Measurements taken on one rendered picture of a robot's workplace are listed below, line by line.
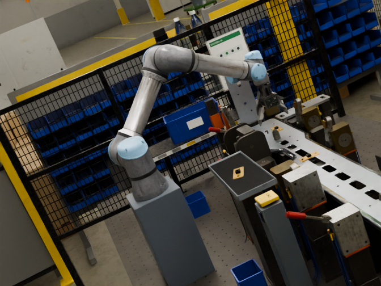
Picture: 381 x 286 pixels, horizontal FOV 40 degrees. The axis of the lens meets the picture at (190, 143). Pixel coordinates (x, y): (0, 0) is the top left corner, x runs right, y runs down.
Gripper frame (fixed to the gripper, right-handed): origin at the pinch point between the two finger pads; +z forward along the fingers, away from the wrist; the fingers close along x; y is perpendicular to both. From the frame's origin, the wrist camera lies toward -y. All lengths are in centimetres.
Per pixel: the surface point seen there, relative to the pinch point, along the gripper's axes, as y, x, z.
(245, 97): -26.7, -2.8, -9.2
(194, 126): -35.5, -32.7, -3.3
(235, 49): -54, 8, -30
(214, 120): -28.5, -22.4, -4.3
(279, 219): 99, -38, -4
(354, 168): 73, 1, 5
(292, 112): -13.3, 14.4, 4.9
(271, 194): 96, -37, -11
